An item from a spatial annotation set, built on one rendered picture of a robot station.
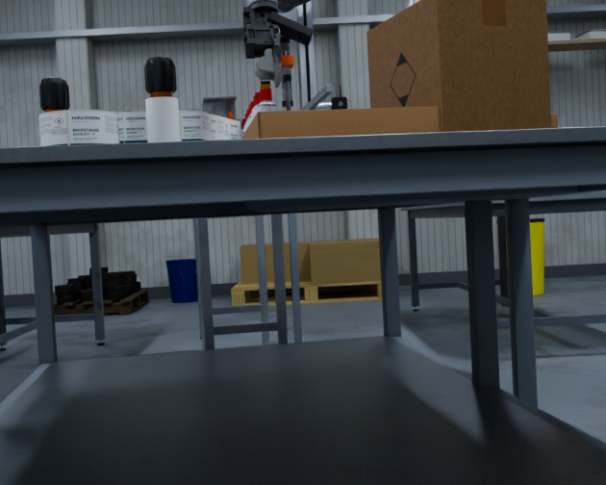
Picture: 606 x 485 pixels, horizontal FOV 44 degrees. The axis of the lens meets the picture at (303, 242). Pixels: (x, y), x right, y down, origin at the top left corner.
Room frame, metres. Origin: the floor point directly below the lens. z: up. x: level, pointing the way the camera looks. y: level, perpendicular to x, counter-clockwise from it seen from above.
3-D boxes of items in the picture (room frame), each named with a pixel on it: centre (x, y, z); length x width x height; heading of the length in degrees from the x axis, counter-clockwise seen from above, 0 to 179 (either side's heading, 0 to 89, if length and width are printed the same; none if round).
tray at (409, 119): (1.21, -0.05, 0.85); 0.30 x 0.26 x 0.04; 9
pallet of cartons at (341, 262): (6.94, -0.06, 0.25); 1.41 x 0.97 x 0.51; 91
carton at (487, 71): (1.55, -0.32, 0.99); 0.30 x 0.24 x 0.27; 20
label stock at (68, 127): (2.01, 0.57, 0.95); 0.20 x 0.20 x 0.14
